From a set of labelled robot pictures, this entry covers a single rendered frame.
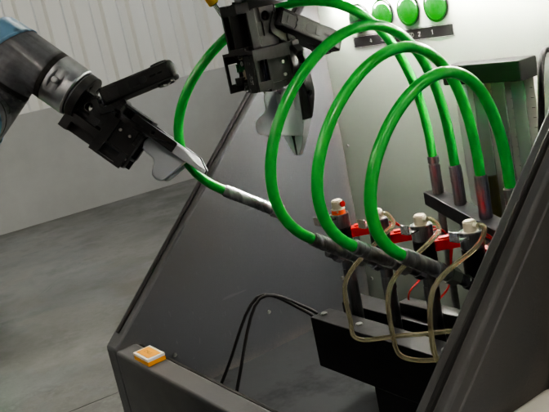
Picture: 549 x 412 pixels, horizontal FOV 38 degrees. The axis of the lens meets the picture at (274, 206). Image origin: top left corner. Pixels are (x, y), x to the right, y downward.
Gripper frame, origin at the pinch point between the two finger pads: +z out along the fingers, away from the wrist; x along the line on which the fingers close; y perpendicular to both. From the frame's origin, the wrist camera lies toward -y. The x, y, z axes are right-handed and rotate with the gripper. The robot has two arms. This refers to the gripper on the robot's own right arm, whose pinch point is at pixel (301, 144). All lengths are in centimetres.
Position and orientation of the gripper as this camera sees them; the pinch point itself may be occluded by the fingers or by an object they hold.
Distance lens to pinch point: 108.2
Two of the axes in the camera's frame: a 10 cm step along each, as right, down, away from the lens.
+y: -7.9, 2.9, -5.3
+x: 5.7, 0.8, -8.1
